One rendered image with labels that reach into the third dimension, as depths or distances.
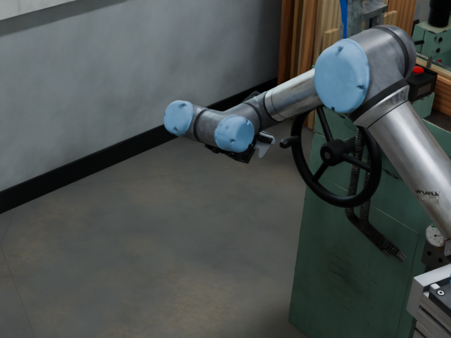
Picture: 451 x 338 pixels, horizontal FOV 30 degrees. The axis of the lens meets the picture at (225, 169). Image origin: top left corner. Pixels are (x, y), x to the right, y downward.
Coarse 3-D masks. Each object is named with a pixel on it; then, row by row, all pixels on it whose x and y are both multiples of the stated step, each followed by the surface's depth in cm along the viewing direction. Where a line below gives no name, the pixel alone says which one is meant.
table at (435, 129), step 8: (432, 112) 209; (440, 112) 210; (344, 120) 213; (424, 120) 206; (432, 120) 206; (440, 120) 206; (448, 120) 206; (352, 128) 211; (432, 128) 204; (440, 128) 203; (448, 128) 203; (440, 136) 203; (448, 136) 202; (440, 144) 204; (448, 144) 202; (448, 152) 203
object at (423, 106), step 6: (432, 96) 205; (414, 102) 201; (420, 102) 202; (426, 102) 204; (432, 102) 206; (414, 108) 202; (420, 108) 204; (426, 108) 206; (420, 114) 205; (426, 114) 207
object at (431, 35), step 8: (416, 24) 213; (424, 24) 213; (448, 24) 214; (416, 32) 213; (424, 32) 211; (432, 32) 210; (440, 32) 210; (448, 32) 212; (416, 40) 214; (424, 40) 212; (432, 40) 210; (440, 40) 211; (448, 40) 214; (416, 48) 215; (424, 48) 213; (432, 48) 211; (440, 48) 213; (448, 48) 216; (432, 56) 212
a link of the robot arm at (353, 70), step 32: (384, 32) 148; (320, 64) 145; (352, 64) 140; (384, 64) 143; (320, 96) 147; (352, 96) 142; (384, 96) 141; (384, 128) 143; (416, 128) 142; (416, 160) 142; (448, 160) 143; (416, 192) 144; (448, 192) 141; (448, 224) 141; (448, 256) 142
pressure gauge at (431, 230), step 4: (432, 224) 206; (428, 228) 207; (432, 228) 206; (436, 228) 205; (428, 232) 208; (432, 232) 207; (436, 232) 206; (428, 236) 208; (432, 236) 207; (436, 236) 206; (440, 236) 205; (428, 240) 208; (432, 240) 208; (436, 240) 207; (440, 240) 206; (444, 240) 205; (432, 244) 208; (436, 244) 207; (440, 244) 206; (444, 244) 205; (436, 248) 210; (440, 248) 210
